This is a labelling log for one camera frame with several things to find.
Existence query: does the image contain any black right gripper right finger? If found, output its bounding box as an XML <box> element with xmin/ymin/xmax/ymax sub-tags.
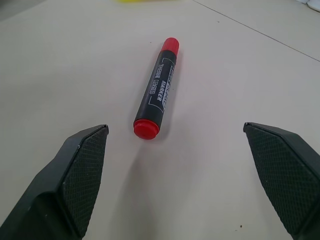
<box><xmin>243</xmin><ymin>122</ymin><xmax>320</xmax><ymax>240</ymax></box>

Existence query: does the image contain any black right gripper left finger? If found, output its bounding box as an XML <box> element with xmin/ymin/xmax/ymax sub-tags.
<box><xmin>0</xmin><ymin>124</ymin><xmax>110</xmax><ymax>240</ymax></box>

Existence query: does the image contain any black marker with red cap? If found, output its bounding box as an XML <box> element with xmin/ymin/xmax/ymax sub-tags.
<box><xmin>133</xmin><ymin>37</ymin><xmax>181</xmax><ymax>140</ymax></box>

